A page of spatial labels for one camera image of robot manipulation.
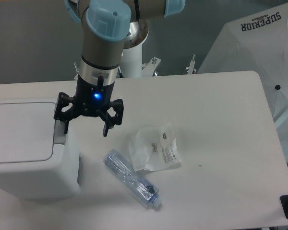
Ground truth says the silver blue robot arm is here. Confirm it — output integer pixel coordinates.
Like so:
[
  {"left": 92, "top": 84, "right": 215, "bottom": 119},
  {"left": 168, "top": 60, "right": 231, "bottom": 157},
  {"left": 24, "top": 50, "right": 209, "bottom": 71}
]
[{"left": 54, "top": 0, "right": 185, "bottom": 136}]

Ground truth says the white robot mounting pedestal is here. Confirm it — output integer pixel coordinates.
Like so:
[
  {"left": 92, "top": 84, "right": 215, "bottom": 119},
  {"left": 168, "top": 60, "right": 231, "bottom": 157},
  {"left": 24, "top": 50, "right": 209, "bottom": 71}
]
[{"left": 73, "top": 20, "right": 198, "bottom": 81}]

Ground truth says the crumpled clear plastic bag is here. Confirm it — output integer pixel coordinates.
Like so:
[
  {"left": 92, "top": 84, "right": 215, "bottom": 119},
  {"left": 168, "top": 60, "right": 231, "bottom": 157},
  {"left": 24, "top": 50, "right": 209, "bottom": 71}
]
[{"left": 129, "top": 122, "right": 181, "bottom": 172}]

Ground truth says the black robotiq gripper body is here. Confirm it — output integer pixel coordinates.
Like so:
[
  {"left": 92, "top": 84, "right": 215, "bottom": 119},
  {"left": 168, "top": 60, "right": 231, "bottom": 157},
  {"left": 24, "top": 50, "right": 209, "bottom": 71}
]
[{"left": 73, "top": 78, "right": 115, "bottom": 118}]

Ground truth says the white push-lid trash can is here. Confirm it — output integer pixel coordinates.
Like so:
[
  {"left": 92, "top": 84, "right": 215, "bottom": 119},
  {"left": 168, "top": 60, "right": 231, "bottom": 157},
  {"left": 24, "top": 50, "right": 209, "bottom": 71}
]
[{"left": 0, "top": 97, "right": 81, "bottom": 199}]

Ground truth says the white superior umbrella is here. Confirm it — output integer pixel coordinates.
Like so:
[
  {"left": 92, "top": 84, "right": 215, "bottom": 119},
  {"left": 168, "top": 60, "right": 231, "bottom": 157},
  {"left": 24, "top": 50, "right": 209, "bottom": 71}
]
[{"left": 198, "top": 3, "right": 288, "bottom": 118}]

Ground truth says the clear plastic water bottle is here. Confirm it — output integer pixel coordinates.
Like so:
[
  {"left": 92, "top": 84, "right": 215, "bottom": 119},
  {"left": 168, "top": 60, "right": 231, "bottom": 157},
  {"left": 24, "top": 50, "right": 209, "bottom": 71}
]
[{"left": 103, "top": 149, "right": 162, "bottom": 210}]

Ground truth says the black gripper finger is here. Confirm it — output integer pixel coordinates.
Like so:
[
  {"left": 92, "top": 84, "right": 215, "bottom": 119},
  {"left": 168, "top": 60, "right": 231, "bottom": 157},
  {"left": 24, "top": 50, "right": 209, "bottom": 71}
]
[
  {"left": 97, "top": 99, "right": 124, "bottom": 137},
  {"left": 54, "top": 92, "right": 83, "bottom": 134}
]

